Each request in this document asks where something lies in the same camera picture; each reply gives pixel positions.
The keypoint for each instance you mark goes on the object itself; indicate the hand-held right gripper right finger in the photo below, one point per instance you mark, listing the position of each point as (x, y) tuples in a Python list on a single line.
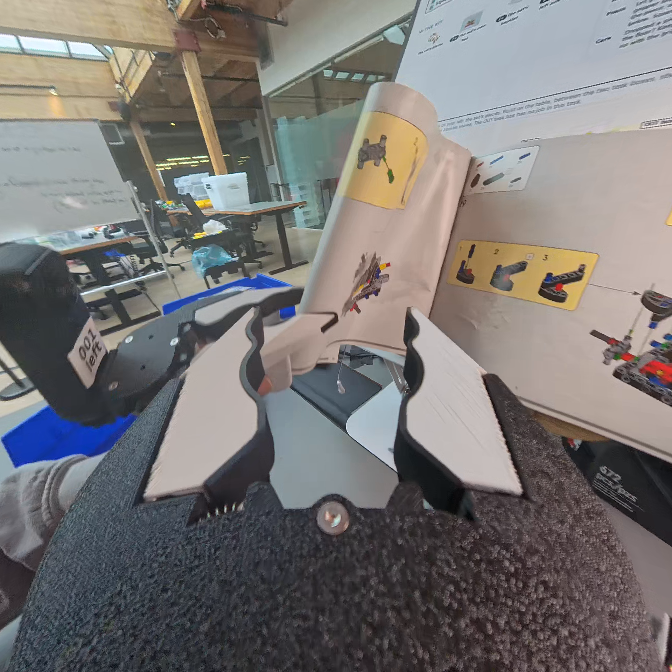
[(456, 420)]

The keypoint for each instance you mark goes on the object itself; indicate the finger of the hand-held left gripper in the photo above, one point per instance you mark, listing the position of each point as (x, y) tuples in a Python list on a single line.
[(220, 317), (294, 346)]

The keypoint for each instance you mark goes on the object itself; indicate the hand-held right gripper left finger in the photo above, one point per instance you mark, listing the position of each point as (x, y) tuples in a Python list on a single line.
[(210, 420)]

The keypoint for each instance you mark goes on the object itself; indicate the instruction manual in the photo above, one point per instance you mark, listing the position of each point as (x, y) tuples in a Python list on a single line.
[(551, 325)]

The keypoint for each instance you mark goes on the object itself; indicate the person's left forearm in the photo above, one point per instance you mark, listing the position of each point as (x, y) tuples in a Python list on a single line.
[(31, 504)]

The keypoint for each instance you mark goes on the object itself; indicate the grey desk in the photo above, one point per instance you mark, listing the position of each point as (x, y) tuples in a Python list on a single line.
[(325, 462)]

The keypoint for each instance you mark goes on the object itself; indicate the blue plastic bin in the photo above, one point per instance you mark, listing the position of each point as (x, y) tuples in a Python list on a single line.
[(252, 283)]

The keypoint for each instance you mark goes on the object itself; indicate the teal plastic bag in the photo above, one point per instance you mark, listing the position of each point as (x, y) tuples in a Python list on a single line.
[(210, 257)]

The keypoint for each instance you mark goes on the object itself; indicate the book stand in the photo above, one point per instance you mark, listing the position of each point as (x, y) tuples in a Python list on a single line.
[(375, 425)]

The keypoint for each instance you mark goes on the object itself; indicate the white plastic bag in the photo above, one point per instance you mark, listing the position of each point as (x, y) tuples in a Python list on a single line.
[(212, 227)]

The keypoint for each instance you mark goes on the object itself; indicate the black office chair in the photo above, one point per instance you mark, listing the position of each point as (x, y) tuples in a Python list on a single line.
[(194, 210)]

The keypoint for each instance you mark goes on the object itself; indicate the wooden background table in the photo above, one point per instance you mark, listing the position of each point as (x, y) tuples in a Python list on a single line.
[(262, 206)]

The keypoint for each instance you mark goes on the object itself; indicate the blue bin with marker label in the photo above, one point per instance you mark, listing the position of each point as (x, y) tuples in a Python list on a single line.
[(42, 441)]

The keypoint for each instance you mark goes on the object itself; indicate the white storage box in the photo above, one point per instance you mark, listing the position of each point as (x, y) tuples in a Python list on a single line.
[(225, 191)]

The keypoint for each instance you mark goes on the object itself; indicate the stack of clear storage boxes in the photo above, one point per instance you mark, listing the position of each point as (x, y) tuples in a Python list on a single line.
[(189, 186)]

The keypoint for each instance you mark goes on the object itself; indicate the whiteboard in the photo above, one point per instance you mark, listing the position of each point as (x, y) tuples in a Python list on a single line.
[(52, 178)]

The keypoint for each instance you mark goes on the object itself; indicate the toy car set box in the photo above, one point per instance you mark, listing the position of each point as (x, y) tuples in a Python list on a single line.
[(630, 488)]

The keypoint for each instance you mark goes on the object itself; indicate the white printed instruction sheet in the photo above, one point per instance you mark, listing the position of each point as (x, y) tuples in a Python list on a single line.
[(525, 63)]

